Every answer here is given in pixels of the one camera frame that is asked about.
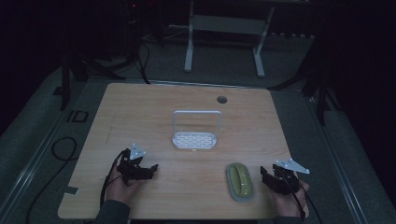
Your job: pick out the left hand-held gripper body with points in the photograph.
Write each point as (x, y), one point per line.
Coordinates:
(132, 169)

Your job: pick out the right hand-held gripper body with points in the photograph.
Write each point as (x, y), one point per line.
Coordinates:
(285, 179)

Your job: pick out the person's left hand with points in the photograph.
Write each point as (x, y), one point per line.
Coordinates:
(120, 189)

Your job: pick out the person's right hand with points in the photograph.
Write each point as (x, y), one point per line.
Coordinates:
(288, 203)

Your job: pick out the green sponge on grey base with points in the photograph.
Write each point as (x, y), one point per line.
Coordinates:
(239, 182)

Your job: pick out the black tripod stand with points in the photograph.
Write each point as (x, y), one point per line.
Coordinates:
(81, 67)
(317, 84)

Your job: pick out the white metal desk frame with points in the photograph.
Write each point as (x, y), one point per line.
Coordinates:
(229, 25)

